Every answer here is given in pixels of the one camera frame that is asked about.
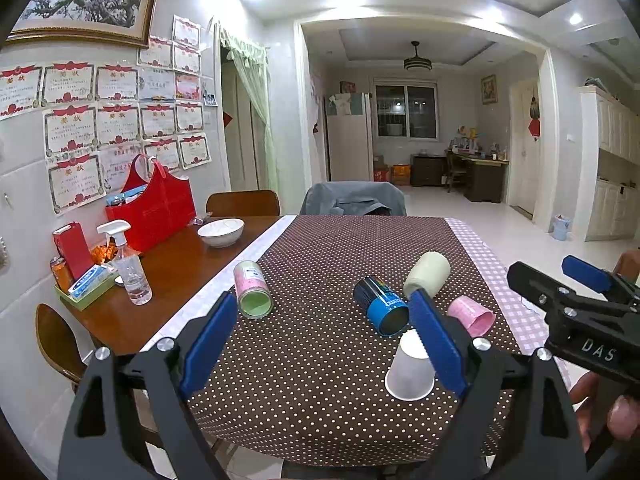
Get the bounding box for wooden chair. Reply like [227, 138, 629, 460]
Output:
[35, 304, 87, 392]
[206, 190, 280, 218]

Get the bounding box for white refrigerator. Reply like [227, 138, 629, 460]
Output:
[326, 93, 373, 181]

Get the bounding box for white cabinet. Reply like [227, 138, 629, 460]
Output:
[573, 86, 639, 242]

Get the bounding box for pink green cylindrical can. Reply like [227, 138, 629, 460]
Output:
[233, 260, 273, 318]

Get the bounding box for person's right hand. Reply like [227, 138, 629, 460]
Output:
[570, 372, 639, 451]

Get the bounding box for dark low cabinet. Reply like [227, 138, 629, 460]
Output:
[410, 155, 446, 188]

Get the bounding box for blue black cup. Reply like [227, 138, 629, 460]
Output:
[352, 276, 409, 337]

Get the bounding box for dark wooden desk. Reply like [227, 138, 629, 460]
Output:
[446, 151, 509, 204]

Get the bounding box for blue trash bin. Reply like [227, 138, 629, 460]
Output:
[551, 214, 573, 242]

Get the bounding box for wooden chair far side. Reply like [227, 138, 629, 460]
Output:
[206, 190, 280, 218]

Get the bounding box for white paper cup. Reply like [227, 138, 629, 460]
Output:
[385, 330, 435, 402]

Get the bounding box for red orange boxes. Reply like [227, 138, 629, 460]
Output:
[373, 165, 411, 186]

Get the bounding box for window with bars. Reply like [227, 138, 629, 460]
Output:
[374, 84, 439, 141]

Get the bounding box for green door curtain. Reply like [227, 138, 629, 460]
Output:
[220, 28, 278, 191]

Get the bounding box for green tray with items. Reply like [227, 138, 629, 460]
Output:
[50, 240, 119, 311]

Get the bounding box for brown polka dot tablecloth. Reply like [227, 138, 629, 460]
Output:
[190, 216, 497, 467]

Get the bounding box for pale green ceramic cup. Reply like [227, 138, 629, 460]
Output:
[404, 252, 451, 298]

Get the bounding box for chair with grey jacket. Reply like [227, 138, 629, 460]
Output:
[299, 181, 407, 216]

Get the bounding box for framed blossom painting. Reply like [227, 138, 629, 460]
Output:
[8, 0, 156, 48]

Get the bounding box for pink plastic cup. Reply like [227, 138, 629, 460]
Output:
[447, 296, 496, 337]

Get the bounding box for ceiling fan lamp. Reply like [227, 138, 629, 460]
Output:
[404, 40, 433, 70]

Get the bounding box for small framed wall picture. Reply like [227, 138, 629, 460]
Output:
[480, 74, 498, 105]

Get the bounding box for red box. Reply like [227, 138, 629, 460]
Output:
[52, 222, 93, 280]

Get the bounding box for wooden chair near left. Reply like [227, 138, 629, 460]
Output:
[35, 304, 87, 392]

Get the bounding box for white ceramic bowl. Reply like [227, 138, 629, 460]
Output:
[198, 219, 244, 248]

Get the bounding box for clear spray bottle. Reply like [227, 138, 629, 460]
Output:
[96, 220, 153, 306]

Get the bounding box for red felt bag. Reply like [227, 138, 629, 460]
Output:
[105, 154, 196, 252]

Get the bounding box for pink checkered tablecloth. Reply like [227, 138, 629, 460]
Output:
[444, 216, 574, 461]

